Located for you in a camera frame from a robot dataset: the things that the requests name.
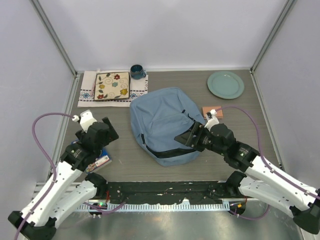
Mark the white patterned cloth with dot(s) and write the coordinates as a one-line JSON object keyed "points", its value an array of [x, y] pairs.
{"points": [[86, 97]]}

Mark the blue fabric backpack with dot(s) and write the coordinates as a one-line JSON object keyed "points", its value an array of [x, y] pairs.
{"points": [[157, 117]]}

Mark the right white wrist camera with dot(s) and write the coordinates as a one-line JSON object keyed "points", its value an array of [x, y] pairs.
{"points": [[212, 120]]}

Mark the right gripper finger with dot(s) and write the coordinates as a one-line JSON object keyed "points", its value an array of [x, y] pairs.
{"points": [[194, 132], [192, 143]]}

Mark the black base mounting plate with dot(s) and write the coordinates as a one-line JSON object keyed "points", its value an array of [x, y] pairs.
{"points": [[167, 192]]}

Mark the blue cartoon book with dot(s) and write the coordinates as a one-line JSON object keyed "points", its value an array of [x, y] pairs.
{"points": [[101, 161]]}

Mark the floral square tile plate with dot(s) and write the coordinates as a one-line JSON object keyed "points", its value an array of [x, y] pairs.
{"points": [[112, 86]]}

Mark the teal round plate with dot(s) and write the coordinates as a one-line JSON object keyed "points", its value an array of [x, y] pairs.
{"points": [[226, 85]]}

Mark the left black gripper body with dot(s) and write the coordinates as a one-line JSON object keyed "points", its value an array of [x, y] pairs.
{"points": [[81, 133]]}

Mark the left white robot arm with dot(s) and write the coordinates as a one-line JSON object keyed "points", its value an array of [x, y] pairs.
{"points": [[40, 219]]}

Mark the white slotted cable duct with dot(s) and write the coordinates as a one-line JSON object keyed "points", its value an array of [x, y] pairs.
{"points": [[183, 207]]}

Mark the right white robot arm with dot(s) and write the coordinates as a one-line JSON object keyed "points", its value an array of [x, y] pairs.
{"points": [[257, 177]]}

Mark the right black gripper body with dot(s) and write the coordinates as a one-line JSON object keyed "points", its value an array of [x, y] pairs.
{"points": [[206, 141]]}

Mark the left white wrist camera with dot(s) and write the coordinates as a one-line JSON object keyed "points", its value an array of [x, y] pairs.
{"points": [[85, 119]]}

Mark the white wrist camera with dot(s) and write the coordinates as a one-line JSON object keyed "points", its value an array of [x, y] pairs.
{"points": [[212, 120], [85, 119]]}

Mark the dark blue ceramic mug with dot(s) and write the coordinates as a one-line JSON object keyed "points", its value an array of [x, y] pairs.
{"points": [[137, 72]]}

